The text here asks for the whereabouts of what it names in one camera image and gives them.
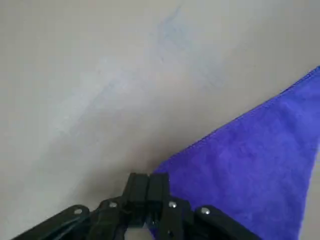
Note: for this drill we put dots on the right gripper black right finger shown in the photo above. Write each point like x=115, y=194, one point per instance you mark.
x=158, y=187

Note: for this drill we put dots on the purple microfibre towel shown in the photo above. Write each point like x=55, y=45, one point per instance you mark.
x=250, y=162

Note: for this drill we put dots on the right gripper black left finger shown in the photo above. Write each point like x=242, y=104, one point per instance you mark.
x=136, y=187

